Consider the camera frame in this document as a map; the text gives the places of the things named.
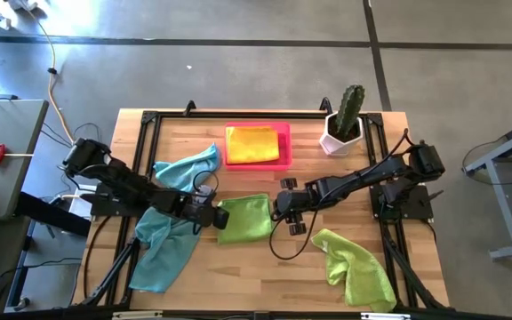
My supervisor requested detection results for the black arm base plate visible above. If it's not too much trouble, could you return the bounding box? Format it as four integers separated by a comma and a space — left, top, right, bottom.
370, 184, 435, 222
80, 181, 159, 219

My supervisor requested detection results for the lime green microfiber towel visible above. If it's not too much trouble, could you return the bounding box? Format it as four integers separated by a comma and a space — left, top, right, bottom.
311, 228, 398, 313

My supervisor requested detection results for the silver metal bracket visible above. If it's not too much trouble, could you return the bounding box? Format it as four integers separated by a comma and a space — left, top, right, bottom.
361, 312, 412, 320
112, 310, 164, 320

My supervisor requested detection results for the green cactus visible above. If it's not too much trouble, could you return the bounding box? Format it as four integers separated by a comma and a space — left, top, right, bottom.
335, 84, 366, 139

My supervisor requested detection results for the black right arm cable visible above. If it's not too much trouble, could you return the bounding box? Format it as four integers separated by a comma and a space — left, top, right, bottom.
268, 127, 411, 261

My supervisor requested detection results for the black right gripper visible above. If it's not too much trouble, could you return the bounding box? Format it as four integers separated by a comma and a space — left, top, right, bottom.
273, 177, 317, 236

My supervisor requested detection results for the yellow microfiber towel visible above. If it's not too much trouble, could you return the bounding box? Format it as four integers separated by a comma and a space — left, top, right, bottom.
225, 126, 280, 164

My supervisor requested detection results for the white power box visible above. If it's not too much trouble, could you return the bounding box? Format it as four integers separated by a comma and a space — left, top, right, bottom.
62, 184, 97, 222

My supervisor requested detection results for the pink plastic tray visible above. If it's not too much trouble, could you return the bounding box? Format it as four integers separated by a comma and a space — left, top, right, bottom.
223, 122, 292, 172

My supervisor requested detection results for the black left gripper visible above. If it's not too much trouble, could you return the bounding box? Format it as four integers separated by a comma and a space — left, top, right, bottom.
179, 194, 231, 231

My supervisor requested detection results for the black flat bar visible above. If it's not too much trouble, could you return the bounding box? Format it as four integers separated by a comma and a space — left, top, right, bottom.
15, 191, 92, 237

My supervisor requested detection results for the white faceted plant pot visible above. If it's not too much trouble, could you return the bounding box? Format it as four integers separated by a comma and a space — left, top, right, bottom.
318, 111, 364, 157

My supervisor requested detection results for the blue microfiber towel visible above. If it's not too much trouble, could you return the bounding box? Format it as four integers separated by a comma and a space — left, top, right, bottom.
153, 142, 221, 200
129, 206, 202, 294

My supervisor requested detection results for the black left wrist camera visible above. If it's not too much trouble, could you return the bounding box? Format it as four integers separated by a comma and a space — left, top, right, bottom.
192, 184, 218, 208

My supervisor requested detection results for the grey metal frame table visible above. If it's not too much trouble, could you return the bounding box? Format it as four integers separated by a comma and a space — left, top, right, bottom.
462, 113, 512, 261

